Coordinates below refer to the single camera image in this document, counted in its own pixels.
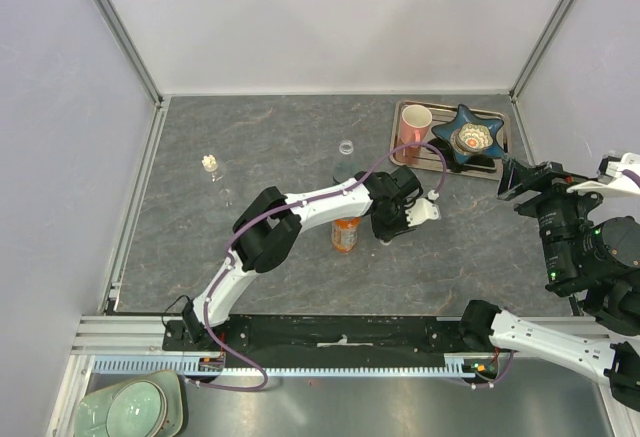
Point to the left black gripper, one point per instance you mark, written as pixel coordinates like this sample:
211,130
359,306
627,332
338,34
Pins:
387,234

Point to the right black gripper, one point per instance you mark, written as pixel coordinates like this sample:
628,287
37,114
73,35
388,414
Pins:
550,180

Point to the orange drink bottle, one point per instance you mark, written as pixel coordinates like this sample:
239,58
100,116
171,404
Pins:
344,234

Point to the clear bottle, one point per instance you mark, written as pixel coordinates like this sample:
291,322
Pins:
219,182

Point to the cream bottle cap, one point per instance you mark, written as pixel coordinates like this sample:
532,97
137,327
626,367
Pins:
209,163

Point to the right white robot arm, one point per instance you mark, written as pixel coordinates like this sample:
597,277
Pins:
599,260

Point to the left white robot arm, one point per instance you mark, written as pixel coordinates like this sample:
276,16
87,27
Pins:
266,232

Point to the green label water bottle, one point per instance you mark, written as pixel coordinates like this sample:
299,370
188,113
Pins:
345,163

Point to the small patterned bowl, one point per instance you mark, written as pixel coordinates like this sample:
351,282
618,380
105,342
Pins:
472,138

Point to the blue star-shaped dish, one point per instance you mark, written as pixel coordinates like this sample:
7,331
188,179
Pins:
465,115

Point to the pink mug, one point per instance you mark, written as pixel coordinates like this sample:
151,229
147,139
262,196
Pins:
414,124

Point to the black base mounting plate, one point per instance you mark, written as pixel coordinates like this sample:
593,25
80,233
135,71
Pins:
252,332

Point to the green ceramic bowl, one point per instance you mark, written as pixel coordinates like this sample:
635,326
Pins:
136,410

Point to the green ceramic plate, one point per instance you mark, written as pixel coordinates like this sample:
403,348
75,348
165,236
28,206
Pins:
90,416

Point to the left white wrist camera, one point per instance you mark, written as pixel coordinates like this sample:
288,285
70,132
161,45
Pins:
422,211

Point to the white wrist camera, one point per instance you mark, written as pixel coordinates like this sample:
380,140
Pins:
618,176
422,211

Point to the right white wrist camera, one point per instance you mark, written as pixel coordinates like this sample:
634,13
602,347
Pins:
618,176

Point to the slotted cable duct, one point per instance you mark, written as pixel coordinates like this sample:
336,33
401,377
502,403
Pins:
451,367

